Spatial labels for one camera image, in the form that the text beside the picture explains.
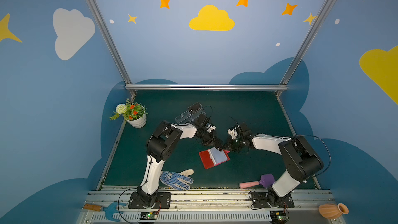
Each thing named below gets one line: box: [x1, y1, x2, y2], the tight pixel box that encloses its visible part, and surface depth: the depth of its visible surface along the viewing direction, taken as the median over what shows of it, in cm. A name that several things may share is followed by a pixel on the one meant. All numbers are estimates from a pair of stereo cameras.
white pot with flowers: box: [109, 98, 150, 129], surface depth 94 cm
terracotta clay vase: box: [318, 202, 349, 219], surface depth 65 cm
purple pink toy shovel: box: [238, 173, 276, 189], surface depth 80 cm
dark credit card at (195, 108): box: [188, 102, 202, 115], surface depth 103 cm
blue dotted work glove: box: [159, 169, 195, 191], surface depth 82 cm
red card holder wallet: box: [199, 147, 231, 170], surface depth 90 cm
